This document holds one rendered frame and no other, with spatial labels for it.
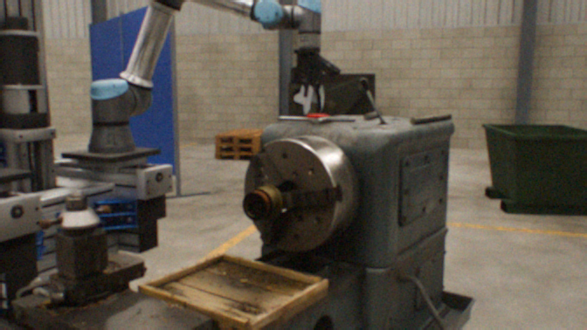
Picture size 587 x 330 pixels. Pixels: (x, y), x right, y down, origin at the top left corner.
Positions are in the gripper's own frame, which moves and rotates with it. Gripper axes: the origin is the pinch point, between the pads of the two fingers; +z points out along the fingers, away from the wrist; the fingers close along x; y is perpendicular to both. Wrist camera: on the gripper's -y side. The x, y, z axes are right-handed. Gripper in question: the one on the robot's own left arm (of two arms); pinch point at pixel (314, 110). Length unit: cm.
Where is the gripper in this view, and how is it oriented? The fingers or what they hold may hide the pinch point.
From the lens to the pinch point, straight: 174.8
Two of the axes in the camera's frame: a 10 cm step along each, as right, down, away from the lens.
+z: 0.0, 9.9, 1.6
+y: -8.1, -0.9, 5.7
